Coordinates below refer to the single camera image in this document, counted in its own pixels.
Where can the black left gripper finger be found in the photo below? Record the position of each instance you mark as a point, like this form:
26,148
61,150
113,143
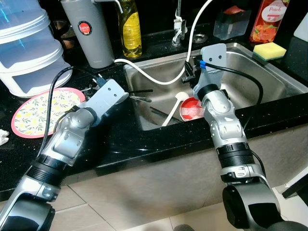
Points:
142,91

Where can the floral plate pink rim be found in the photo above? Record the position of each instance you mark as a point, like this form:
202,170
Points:
33,115

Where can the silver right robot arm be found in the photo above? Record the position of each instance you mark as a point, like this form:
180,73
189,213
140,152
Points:
226,125

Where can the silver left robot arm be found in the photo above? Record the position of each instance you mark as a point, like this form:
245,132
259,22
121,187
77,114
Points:
67,137

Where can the black chopstick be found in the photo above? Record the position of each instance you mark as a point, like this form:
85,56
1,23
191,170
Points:
166,115

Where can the round metal sink plug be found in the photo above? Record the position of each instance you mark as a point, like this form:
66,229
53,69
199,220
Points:
200,38

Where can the white plastic spoon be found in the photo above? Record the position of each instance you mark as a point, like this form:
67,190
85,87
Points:
173,108

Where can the red bowl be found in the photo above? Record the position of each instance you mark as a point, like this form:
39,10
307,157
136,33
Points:
191,109

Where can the grey water jug red label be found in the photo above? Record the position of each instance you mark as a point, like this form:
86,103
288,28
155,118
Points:
91,38

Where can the metal sink faucet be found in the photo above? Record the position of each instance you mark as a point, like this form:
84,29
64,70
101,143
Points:
179,24

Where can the yellow dish soap bottle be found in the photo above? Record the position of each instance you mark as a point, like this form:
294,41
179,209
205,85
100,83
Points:
131,33

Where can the clear plastic container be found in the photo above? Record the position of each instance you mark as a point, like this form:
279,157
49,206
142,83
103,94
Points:
231,26

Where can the white stacked plastic container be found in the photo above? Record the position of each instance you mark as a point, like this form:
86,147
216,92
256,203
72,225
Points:
29,53

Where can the yellow green sponge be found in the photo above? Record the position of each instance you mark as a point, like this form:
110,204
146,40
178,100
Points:
269,50

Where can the stainless steel sink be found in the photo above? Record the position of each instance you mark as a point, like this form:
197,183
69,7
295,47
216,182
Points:
274,82

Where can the red peach soap bottle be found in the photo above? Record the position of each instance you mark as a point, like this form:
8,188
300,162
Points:
267,24

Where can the grey cabinet front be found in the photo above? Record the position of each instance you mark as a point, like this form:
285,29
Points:
168,183

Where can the white crumpled scrap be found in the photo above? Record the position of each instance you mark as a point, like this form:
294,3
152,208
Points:
4,137

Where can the dark robot foot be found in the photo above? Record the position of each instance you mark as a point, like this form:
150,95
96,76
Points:
182,228

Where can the black metal bar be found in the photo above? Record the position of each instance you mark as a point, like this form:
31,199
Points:
296,185

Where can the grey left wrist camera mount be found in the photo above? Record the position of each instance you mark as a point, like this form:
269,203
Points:
108,98

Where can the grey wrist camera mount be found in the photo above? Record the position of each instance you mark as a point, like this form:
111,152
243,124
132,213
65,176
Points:
108,98
214,55

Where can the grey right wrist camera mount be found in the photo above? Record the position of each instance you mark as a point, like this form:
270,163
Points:
214,55

